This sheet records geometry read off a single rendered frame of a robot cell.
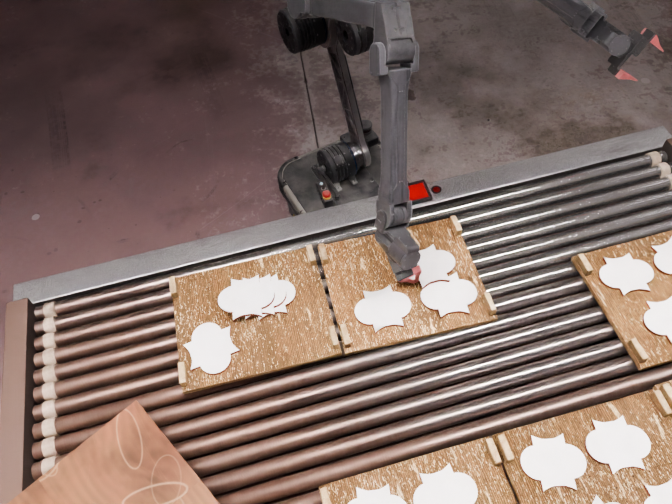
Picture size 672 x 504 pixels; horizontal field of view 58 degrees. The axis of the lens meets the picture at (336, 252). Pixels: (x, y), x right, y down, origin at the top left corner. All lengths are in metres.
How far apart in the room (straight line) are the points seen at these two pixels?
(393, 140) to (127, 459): 0.92
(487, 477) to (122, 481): 0.79
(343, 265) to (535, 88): 2.30
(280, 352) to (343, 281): 0.27
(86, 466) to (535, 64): 3.26
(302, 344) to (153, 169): 2.02
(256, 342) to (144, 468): 0.41
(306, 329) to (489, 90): 2.40
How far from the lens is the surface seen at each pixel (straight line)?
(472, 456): 1.50
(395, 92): 1.40
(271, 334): 1.62
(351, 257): 1.72
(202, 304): 1.70
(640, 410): 1.64
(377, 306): 1.62
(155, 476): 1.43
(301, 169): 2.90
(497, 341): 1.64
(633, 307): 1.77
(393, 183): 1.44
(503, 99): 3.66
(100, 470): 1.48
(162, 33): 4.35
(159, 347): 1.70
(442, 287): 1.66
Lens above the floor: 2.35
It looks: 55 degrees down
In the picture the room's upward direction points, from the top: 5 degrees counter-clockwise
